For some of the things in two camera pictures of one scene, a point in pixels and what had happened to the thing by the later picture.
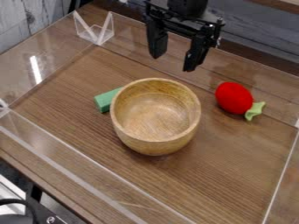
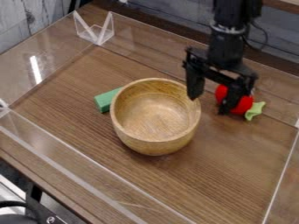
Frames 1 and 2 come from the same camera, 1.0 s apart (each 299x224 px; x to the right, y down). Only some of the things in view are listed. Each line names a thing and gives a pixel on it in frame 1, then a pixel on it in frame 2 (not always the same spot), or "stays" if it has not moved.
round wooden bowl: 155,113 stays
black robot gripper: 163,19 to 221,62
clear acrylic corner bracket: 96,34 stays
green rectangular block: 103,100 stays
